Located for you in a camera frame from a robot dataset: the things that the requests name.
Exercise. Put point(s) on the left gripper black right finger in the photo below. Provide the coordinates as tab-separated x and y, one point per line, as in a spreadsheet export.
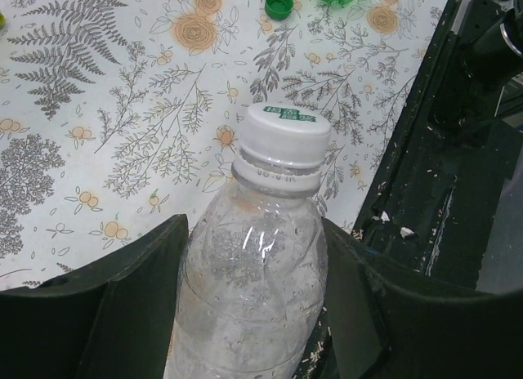
388	321

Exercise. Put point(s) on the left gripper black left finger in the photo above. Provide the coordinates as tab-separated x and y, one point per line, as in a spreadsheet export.
110	319

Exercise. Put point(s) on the clear bottle white cap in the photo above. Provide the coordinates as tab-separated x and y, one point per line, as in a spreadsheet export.
252	276

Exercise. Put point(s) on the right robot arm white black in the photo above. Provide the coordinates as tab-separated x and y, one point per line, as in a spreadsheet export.
495	57

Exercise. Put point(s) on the green bottle cap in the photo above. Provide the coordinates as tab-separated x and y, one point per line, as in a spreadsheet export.
278	9

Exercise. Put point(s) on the floral tablecloth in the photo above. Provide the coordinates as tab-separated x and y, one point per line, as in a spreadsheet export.
116	114

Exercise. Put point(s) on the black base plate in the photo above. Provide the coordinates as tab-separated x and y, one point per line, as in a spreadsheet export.
446	200

